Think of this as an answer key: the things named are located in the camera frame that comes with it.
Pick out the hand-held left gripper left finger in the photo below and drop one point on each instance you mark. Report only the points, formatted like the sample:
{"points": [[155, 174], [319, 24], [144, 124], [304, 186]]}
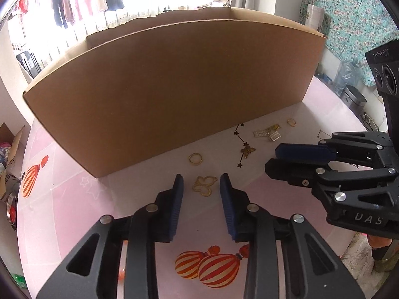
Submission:
{"points": [[177, 202]]}

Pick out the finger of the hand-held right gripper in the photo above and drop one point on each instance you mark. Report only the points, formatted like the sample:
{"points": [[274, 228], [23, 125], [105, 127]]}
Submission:
{"points": [[290, 171], [302, 152]]}

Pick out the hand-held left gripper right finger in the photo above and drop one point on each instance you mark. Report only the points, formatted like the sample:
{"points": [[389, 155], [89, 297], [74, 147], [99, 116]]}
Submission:
{"points": [[226, 205]]}

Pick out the gold butterfly pendant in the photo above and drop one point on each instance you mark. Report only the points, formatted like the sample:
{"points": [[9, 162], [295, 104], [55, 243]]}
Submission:
{"points": [[202, 181]]}

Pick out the gold hoop earring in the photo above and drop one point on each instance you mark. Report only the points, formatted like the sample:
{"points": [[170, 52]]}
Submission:
{"points": [[190, 158]]}

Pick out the gold butterfly brooch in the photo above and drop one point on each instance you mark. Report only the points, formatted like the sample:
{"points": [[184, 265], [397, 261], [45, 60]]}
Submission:
{"points": [[247, 151]]}

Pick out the small metal hair clip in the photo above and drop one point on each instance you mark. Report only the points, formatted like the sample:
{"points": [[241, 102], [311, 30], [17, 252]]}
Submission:
{"points": [[259, 133]]}

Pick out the large brown cardboard box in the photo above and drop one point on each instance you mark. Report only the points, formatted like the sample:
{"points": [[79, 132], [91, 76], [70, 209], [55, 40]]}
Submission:
{"points": [[174, 93]]}

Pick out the person's right hand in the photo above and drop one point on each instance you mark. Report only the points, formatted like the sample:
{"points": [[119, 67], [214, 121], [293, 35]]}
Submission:
{"points": [[378, 239]]}

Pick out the fluffy white green rug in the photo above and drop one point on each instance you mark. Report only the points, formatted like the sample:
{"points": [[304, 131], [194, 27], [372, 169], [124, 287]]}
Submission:
{"points": [[355, 249]]}

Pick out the grey trash bin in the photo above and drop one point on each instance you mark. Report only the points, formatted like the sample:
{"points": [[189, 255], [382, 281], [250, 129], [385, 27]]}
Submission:
{"points": [[353, 98]]}

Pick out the pink printed tablecloth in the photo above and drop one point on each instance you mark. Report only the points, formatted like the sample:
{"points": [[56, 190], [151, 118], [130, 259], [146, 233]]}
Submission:
{"points": [[93, 199]]}

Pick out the clear plastic bag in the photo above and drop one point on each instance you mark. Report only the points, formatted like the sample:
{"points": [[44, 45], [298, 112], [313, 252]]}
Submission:
{"points": [[346, 74]]}

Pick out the white paper bag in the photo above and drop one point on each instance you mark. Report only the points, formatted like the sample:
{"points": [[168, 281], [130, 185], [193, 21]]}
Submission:
{"points": [[316, 18]]}

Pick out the teal floral cloth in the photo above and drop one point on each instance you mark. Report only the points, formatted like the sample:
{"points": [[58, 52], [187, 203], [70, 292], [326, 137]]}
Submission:
{"points": [[349, 15]]}

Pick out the metal bowl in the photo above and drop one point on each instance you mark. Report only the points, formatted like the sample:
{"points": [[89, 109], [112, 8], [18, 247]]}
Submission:
{"points": [[11, 211]]}

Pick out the small cluttered cardboard box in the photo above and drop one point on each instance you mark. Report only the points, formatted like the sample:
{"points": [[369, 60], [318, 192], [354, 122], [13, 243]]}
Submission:
{"points": [[14, 162]]}

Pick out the green plastic bottle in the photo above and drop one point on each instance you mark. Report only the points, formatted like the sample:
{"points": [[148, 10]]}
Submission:
{"points": [[20, 280]]}

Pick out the black rack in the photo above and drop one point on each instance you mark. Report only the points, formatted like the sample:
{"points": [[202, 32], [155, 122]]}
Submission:
{"points": [[28, 64]]}

